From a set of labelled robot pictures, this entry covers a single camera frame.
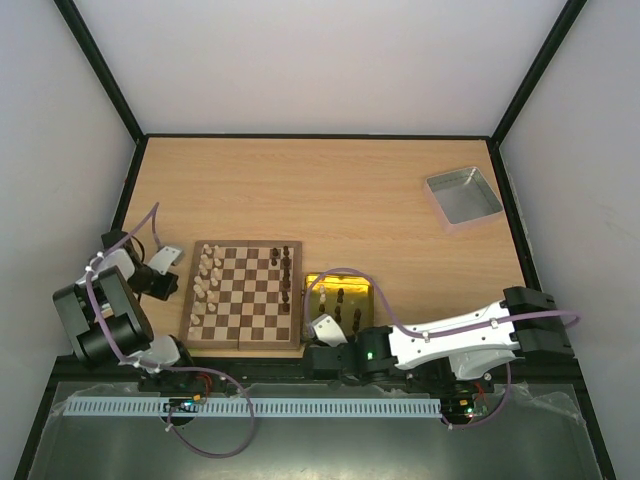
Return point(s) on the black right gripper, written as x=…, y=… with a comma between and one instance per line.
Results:
x=318, y=359

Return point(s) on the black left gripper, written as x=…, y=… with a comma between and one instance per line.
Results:
x=166, y=291

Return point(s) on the gold tin box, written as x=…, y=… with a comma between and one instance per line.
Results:
x=349, y=299

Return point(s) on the wooden chess board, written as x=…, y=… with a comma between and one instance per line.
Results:
x=236, y=300

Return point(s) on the silver tin lid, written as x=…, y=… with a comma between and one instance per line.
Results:
x=462, y=199

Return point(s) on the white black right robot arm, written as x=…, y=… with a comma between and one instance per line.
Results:
x=445, y=355

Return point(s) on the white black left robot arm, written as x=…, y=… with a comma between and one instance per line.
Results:
x=105, y=323

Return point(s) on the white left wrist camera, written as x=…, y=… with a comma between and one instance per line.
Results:
x=165, y=258

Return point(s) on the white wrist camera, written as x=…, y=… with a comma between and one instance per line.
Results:
x=327, y=332
x=165, y=258

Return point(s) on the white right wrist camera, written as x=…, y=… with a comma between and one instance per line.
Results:
x=327, y=332

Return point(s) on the white slotted cable duct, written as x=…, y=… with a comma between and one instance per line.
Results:
x=95, y=406

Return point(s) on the black aluminium frame rail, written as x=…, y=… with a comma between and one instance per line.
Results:
x=434, y=379

